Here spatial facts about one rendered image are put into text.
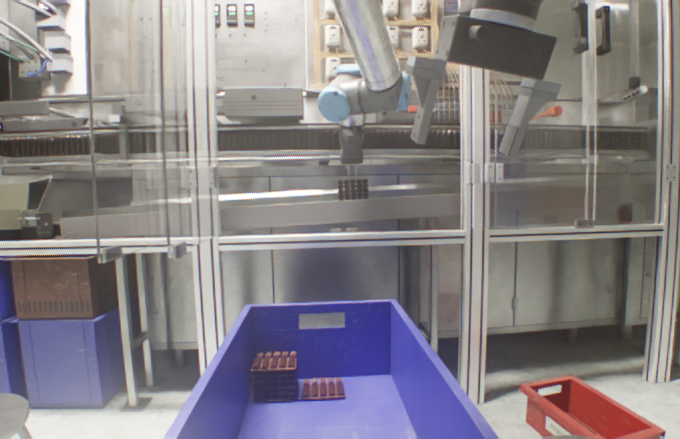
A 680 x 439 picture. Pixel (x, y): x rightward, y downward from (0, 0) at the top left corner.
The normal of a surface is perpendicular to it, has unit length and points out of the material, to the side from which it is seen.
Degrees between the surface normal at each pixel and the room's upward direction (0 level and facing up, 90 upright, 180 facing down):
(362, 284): 90
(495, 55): 114
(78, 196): 90
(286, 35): 90
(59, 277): 90
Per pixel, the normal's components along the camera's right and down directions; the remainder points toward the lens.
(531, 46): 0.11, 0.46
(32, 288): 0.07, 0.07
